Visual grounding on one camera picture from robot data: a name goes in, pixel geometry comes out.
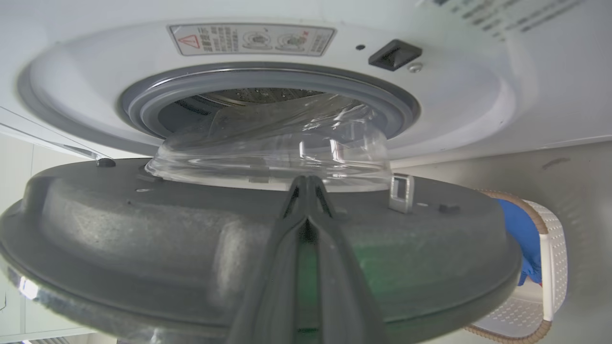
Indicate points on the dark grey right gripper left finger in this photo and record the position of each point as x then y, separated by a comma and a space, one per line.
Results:
272, 267

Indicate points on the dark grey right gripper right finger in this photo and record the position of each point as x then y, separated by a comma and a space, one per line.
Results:
344, 277

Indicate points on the grey washing machine door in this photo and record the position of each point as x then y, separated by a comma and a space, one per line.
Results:
143, 239

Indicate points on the grey rubber door gasket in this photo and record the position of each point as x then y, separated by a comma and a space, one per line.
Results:
267, 81

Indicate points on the white washing machine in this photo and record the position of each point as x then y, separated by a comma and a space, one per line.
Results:
478, 105

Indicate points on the black door latch socket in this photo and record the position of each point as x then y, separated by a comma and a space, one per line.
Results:
394, 54

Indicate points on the blue garment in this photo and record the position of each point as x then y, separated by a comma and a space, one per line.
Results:
523, 239

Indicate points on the white laundry basket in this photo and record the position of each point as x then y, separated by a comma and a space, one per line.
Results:
552, 258

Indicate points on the warning label sticker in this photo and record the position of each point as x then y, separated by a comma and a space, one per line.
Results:
252, 39

